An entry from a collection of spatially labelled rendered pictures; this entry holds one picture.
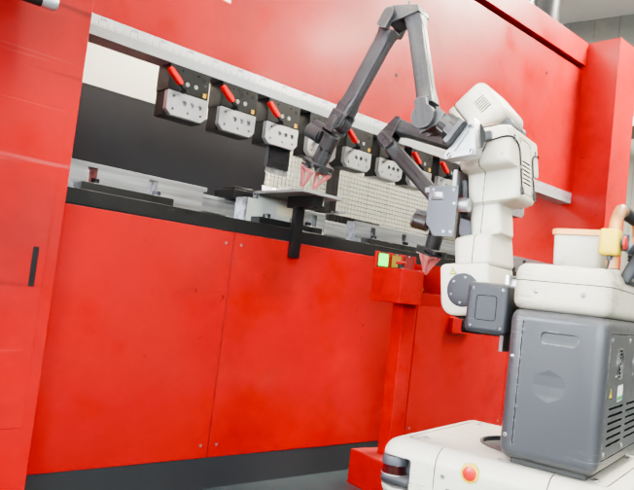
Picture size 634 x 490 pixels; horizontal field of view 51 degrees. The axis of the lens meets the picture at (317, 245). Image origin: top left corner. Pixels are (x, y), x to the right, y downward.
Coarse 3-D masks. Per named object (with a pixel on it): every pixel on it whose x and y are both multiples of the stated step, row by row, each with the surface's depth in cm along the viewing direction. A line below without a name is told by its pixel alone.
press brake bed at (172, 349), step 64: (64, 256) 181; (128, 256) 193; (192, 256) 207; (256, 256) 224; (320, 256) 243; (64, 320) 181; (128, 320) 194; (192, 320) 208; (256, 320) 225; (320, 320) 244; (384, 320) 268; (448, 320) 296; (64, 384) 182; (128, 384) 194; (192, 384) 209; (256, 384) 225; (320, 384) 245; (448, 384) 297; (64, 448) 182; (128, 448) 195; (192, 448) 209; (256, 448) 226; (320, 448) 247
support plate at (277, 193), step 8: (256, 192) 239; (264, 192) 235; (272, 192) 233; (280, 192) 230; (288, 192) 228; (296, 192) 226; (304, 192) 223; (312, 192) 223; (320, 192) 225; (328, 200) 236; (336, 200) 233
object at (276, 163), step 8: (272, 152) 245; (280, 152) 247; (288, 152) 250; (264, 160) 245; (272, 160) 245; (280, 160) 247; (288, 160) 250; (264, 168) 244; (272, 168) 246; (280, 168) 248
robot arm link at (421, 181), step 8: (384, 136) 255; (384, 144) 254; (392, 144) 254; (392, 152) 254; (400, 152) 253; (400, 160) 252; (408, 160) 250; (408, 168) 250; (416, 168) 248; (408, 176) 249; (416, 176) 247; (424, 176) 246; (416, 184) 246; (424, 184) 245; (432, 184) 243; (424, 192) 244
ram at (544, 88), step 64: (128, 0) 202; (192, 0) 217; (256, 0) 234; (320, 0) 254; (384, 0) 278; (448, 0) 307; (192, 64) 218; (256, 64) 235; (320, 64) 255; (384, 64) 279; (448, 64) 308; (512, 64) 344; (576, 128) 391
